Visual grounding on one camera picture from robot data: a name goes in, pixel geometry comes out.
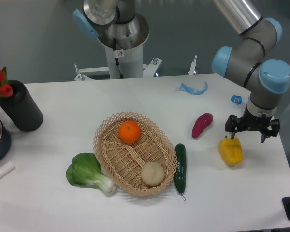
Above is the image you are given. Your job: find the purple sweet potato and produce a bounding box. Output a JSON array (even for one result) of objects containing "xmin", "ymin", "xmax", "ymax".
[{"xmin": 191, "ymin": 113, "xmax": 214, "ymax": 139}]

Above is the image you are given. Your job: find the dark green cucumber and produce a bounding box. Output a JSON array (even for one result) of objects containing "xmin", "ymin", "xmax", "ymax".
[{"xmin": 174, "ymin": 143, "xmax": 187, "ymax": 201}]

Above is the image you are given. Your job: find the blue curved plastic strip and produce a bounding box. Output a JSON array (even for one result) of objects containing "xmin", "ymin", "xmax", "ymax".
[{"xmin": 179, "ymin": 82, "xmax": 208, "ymax": 95}]

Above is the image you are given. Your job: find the black cylindrical vase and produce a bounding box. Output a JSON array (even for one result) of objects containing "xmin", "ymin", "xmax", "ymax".
[{"xmin": 0, "ymin": 80, "xmax": 44, "ymax": 132}]

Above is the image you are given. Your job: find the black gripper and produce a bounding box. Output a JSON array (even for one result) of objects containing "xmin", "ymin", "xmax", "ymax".
[{"xmin": 225, "ymin": 113, "xmax": 280, "ymax": 143}]

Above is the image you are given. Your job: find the white paper roll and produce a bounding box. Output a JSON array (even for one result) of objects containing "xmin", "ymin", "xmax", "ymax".
[{"xmin": 0, "ymin": 161, "xmax": 15, "ymax": 180}]

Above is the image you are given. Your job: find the beige steamed bun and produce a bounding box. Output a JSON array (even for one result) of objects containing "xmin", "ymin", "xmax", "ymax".
[{"xmin": 141, "ymin": 162, "xmax": 165, "ymax": 186}]

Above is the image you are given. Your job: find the woven wicker basket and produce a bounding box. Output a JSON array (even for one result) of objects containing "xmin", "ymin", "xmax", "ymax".
[{"xmin": 93, "ymin": 112, "xmax": 177, "ymax": 196}]

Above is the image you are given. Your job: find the small blue tag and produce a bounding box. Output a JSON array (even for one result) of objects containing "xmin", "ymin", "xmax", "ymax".
[{"xmin": 231, "ymin": 95, "xmax": 243, "ymax": 105}]

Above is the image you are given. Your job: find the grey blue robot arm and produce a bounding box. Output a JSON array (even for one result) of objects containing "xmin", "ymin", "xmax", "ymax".
[{"xmin": 73, "ymin": 0, "xmax": 290, "ymax": 141}]

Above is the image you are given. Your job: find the orange fruit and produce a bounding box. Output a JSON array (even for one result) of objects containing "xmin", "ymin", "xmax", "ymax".
[{"xmin": 118, "ymin": 120, "xmax": 141, "ymax": 144}]

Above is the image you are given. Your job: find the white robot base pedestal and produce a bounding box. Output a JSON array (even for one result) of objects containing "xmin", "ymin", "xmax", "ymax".
[{"xmin": 73, "ymin": 47, "xmax": 198, "ymax": 81}]

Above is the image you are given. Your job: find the green bok choy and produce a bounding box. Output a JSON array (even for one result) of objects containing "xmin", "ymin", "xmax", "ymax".
[{"xmin": 66, "ymin": 153, "xmax": 116, "ymax": 195}]

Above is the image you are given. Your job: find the yellow bell pepper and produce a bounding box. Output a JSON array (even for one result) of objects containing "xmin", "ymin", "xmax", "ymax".
[{"xmin": 218, "ymin": 137, "xmax": 243, "ymax": 167}]

